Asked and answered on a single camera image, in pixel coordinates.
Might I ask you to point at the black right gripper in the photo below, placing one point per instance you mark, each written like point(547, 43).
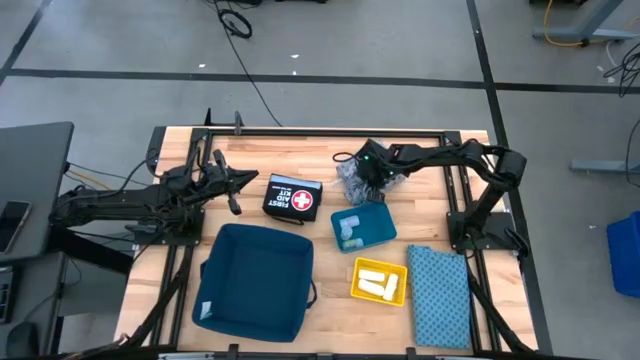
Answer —
point(380, 167)

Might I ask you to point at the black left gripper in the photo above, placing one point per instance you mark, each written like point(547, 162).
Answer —
point(215, 182)

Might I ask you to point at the grey patterned gown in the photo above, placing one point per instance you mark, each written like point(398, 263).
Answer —
point(350, 187)

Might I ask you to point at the yellow plastic basket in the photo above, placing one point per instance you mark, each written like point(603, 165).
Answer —
point(365, 262)

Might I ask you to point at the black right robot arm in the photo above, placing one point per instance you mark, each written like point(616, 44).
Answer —
point(450, 152)

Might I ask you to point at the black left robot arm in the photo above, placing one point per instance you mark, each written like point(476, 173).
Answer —
point(125, 200)

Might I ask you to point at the navy fabric storage bin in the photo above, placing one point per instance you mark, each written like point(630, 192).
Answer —
point(255, 280)

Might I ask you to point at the blue plastic bin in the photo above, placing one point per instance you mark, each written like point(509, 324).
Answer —
point(625, 255)

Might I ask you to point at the black first aid kit pouch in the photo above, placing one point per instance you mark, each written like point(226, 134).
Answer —
point(280, 200)

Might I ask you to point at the teal plastic tray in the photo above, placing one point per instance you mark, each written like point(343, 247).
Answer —
point(377, 225)

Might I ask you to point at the small white bottle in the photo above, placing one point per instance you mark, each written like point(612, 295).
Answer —
point(346, 233)

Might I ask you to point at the green tinted plastic vial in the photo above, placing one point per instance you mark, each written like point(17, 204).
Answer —
point(353, 244)

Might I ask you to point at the blue dotted folded cloth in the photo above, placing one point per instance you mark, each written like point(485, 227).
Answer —
point(440, 300)

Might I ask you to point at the grey desk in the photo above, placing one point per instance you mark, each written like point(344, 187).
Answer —
point(30, 175)

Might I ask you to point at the grey metal table foot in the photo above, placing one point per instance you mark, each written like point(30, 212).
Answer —
point(605, 166)

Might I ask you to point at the black smartphone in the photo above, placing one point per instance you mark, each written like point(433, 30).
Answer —
point(12, 225)

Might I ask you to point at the black computer mouse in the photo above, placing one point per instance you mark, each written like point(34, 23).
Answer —
point(22, 340)

